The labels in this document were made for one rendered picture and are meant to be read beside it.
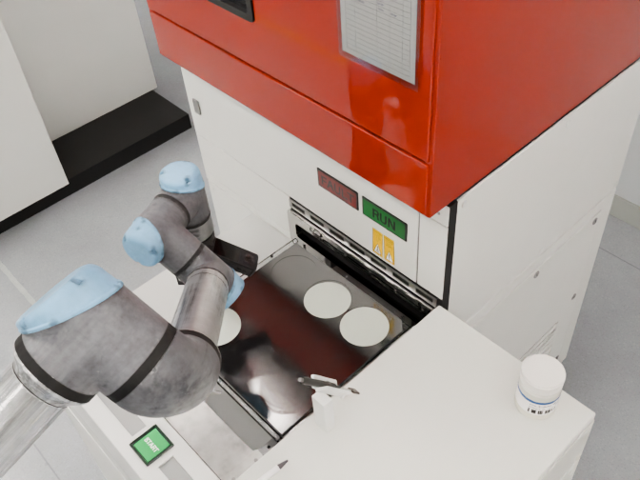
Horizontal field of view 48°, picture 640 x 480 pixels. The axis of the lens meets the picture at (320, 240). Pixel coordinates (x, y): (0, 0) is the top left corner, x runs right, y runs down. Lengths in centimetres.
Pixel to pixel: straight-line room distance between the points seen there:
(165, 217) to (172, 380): 43
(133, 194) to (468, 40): 242
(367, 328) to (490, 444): 36
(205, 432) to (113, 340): 57
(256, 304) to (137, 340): 69
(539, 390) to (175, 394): 60
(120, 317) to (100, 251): 223
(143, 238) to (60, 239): 200
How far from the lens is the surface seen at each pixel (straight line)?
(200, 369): 91
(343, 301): 151
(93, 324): 86
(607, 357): 264
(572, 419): 132
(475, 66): 111
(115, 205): 328
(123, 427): 135
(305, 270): 158
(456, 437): 126
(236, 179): 183
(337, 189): 146
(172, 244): 124
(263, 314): 151
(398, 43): 106
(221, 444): 138
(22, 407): 92
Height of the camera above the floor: 206
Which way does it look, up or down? 45 degrees down
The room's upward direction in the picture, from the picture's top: 6 degrees counter-clockwise
